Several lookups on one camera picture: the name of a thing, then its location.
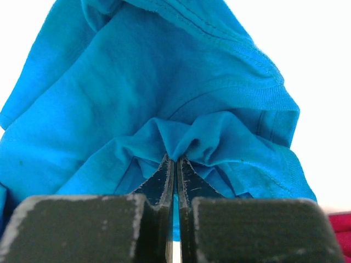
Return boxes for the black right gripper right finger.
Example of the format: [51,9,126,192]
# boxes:
[177,156,224,263]

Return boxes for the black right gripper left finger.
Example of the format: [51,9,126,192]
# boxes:
[131,155,175,262]

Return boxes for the blue t shirt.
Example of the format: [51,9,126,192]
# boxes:
[1,1,316,228]

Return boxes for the folded red t shirt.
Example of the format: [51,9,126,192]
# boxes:
[329,212,351,263]

